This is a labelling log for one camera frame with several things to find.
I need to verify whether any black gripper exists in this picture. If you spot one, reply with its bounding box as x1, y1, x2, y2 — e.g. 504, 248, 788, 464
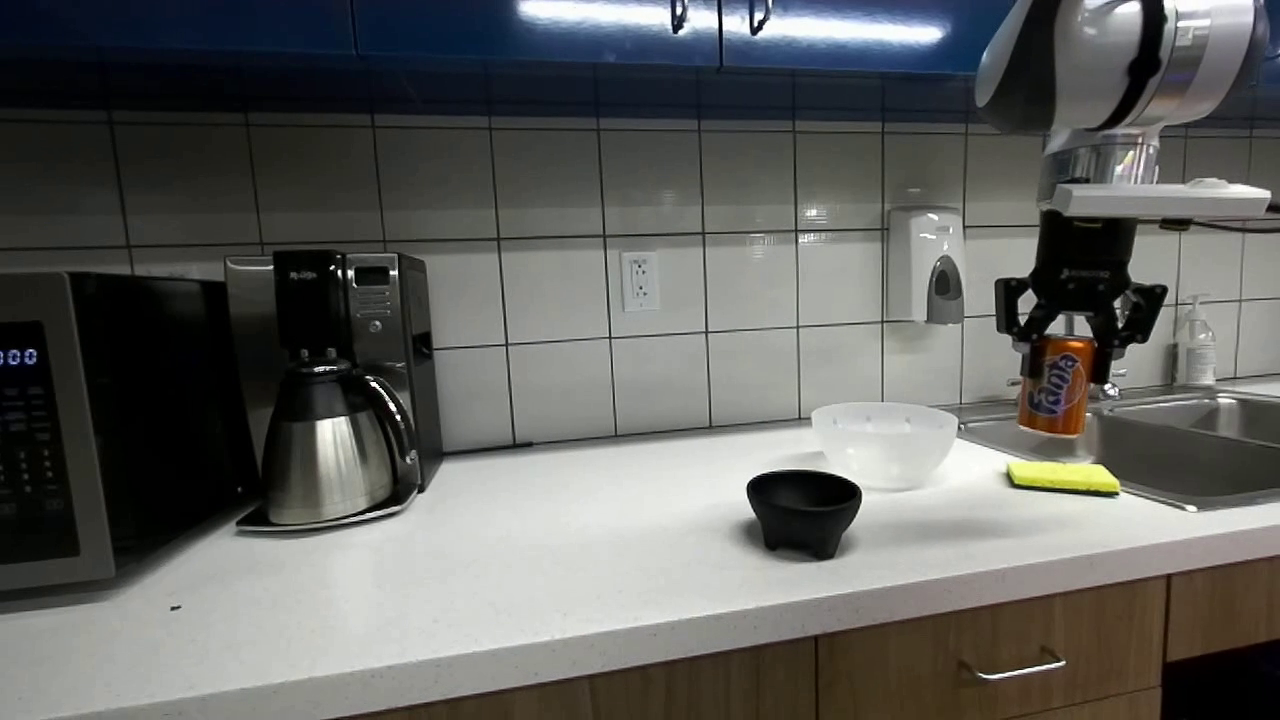
991, 214, 1173, 404

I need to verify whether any yellow sponge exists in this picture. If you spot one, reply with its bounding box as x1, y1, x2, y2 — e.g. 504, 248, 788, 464
1003, 457, 1125, 499

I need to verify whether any clear soap pump bottle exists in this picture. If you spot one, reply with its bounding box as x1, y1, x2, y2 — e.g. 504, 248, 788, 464
1173, 294, 1220, 393

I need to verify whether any stainless steel double sink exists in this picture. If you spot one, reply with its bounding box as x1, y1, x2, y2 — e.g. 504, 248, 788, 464
956, 384, 1280, 516

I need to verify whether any clear plastic bowl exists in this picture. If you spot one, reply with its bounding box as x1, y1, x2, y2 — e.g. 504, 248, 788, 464
810, 401, 960, 495

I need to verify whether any black footed bowl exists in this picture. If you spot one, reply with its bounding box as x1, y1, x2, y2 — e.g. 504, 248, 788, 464
744, 464, 865, 562

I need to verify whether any wooden drawer front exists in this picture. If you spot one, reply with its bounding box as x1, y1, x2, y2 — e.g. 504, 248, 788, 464
818, 576, 1173, 720

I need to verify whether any blue upper cabinet door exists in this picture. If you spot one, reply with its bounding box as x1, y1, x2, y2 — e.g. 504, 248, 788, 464
720, 0, 1019, 79
351, 0, 726, 74

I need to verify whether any wooden lower cabinet door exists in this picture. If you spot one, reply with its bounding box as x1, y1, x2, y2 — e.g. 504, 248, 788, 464
358, 635, 821, 720

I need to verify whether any black steel coffee maker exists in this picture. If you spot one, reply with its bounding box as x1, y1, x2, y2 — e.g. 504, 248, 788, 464
224, 248, 448, 538

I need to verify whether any stainless steel carafe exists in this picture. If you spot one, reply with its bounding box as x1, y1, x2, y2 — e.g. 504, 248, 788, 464
260, 357, 425, 533

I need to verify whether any black silver microwave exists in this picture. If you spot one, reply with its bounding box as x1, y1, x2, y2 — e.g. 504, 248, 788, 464
0, 271, 258, 599

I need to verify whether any white wall soap dispenser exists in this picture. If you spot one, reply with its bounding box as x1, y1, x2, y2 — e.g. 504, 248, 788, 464
885, 210, 968, 327

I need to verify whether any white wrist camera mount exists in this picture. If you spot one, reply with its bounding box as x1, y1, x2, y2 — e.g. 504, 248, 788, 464
1045, 177, 1276, 227

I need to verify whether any silver drawer handle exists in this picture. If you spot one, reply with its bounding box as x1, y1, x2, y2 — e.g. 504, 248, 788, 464
956, 647, 1074, 690

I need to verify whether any white wall outlet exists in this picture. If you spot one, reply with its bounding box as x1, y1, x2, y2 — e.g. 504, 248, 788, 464
622, 253, 669, 320

